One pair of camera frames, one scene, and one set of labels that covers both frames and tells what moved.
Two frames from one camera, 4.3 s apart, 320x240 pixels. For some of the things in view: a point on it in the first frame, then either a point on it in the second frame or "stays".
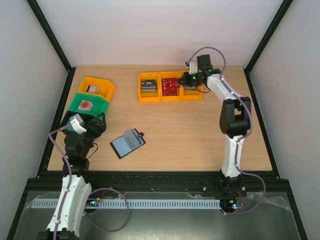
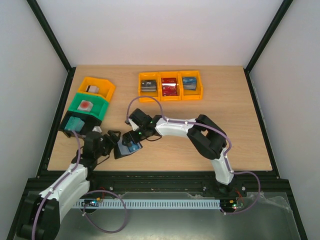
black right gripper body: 184,79 -> 129,139
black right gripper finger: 182,80 -> 126,140
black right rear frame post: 271,29 stays
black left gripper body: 96,133 -> 105,149
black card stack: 148,85 stays
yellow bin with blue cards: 192,95 stays
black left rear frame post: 48,31 stays
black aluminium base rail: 164,181 stays
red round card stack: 85,106 stays
